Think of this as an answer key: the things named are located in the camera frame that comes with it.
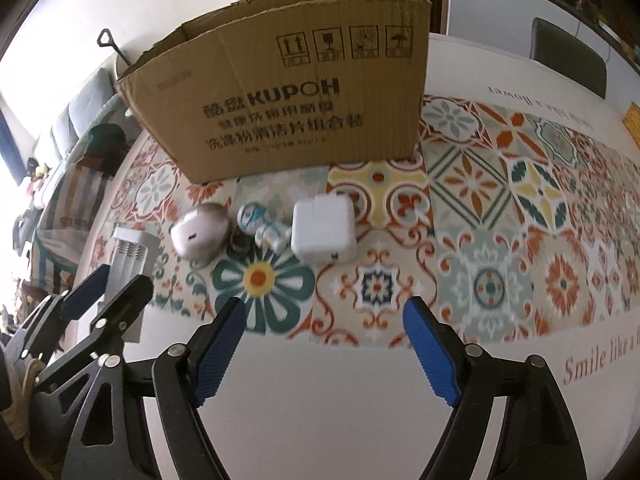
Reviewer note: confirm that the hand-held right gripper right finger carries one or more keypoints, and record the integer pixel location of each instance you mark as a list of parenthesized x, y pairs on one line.
[(431, 352)]

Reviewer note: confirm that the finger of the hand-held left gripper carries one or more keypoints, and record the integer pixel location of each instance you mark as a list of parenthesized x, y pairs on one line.
[(125, 297), (86, 290)]

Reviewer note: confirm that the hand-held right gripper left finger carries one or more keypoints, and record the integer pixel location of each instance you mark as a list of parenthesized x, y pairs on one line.
[(220, 352)]

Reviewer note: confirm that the white battery charger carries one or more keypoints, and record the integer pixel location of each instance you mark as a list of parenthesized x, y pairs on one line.
[(135, 250)]

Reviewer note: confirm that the white power adapter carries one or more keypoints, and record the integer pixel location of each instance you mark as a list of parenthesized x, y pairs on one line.
[(322, 230)]

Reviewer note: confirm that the brown cardboard box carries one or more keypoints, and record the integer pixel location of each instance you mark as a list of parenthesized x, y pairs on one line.
[(300, 100)]

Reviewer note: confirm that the grey earbuds case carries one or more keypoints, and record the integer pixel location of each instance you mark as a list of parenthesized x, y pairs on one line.
[(200, 232)]

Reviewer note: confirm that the plush toys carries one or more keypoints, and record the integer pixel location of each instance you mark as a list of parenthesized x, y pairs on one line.
[(37, 175)]

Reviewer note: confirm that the small white blue figurine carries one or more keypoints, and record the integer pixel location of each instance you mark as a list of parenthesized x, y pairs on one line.
[(262, 225)]

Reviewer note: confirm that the green cloth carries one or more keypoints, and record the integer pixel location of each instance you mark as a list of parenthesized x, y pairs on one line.
[(105, 145)]

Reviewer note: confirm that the tile patterned table mat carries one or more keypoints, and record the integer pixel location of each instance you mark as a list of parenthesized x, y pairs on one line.
[(500, 210)]

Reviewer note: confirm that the grey fabric sofa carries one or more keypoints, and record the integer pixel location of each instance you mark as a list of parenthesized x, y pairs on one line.
[(70, 115)]

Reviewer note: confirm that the dark grey dining chair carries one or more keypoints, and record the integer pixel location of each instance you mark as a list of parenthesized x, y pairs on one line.
[(567, 55)]

